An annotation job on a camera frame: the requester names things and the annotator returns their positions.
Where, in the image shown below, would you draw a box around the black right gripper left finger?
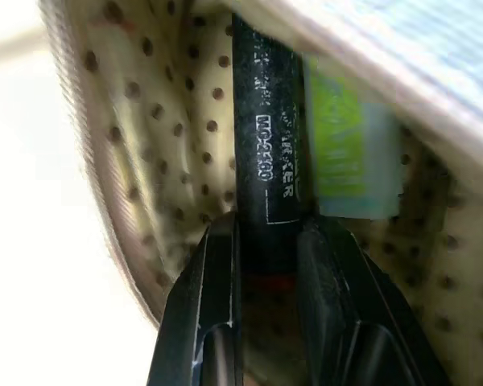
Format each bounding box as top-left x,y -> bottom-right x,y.
150,211 -> 243,386

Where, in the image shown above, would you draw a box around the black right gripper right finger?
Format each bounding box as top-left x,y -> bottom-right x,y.
296,215 -> 452,386

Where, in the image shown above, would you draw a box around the black marker with white print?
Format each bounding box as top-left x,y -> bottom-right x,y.
229,11 -> 307,318

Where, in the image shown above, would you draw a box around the green and white eraser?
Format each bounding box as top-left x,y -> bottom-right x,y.
301,54 -> 402,220

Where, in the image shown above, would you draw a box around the beige perforated pencil case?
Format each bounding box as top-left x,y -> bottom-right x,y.
38,0 -> 483,386

